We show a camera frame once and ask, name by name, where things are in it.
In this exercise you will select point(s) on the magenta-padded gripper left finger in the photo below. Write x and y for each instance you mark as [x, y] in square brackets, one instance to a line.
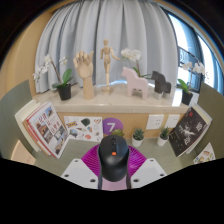
[80, 173]

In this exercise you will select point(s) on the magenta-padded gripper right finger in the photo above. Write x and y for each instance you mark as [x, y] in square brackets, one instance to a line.
[146, 173]

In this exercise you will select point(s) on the black computer mouse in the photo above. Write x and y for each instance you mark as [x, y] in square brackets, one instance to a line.
[113, 158]

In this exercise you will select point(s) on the wide white sticker sheet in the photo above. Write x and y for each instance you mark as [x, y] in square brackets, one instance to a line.
[83, 128]

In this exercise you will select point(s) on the red-spined photo magazine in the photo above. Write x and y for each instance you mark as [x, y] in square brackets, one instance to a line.
[50, 130]

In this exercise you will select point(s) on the round purple number sticker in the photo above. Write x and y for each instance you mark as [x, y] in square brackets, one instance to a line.
[111, 126]

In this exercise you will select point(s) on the black book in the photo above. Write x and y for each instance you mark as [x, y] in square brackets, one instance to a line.
[186, 131]

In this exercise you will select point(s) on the beige booklet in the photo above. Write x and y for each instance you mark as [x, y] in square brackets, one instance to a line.
[21, 155]

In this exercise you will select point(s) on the white food sticker sheet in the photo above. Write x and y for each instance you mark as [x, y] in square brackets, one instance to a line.
[206, 155]

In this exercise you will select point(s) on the pale leaning books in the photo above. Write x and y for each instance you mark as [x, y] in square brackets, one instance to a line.
[25, 120]

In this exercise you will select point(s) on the white leaning books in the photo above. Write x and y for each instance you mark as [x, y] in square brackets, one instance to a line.
[206, 116]

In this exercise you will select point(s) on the white orchid in black pot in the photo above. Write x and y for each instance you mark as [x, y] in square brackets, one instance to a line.
[64, 91]
[131, 54]
[186, 96]

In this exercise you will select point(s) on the dark horse figurine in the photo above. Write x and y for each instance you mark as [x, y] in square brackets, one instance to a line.
[161, 85]

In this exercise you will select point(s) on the pink horse figurine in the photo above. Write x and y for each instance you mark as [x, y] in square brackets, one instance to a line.
[135, 83]

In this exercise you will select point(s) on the wooden hand model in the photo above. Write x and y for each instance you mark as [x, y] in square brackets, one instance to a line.
[86, 70]

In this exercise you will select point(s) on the wooden artist mannequin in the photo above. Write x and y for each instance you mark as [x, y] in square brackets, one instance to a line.
[107, 58]

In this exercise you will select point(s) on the grey curtain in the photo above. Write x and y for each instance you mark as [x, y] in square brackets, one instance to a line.
[110, 23]

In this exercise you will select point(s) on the white wall socket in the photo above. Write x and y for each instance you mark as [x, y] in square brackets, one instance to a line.
[155, 122]
[173, 121]

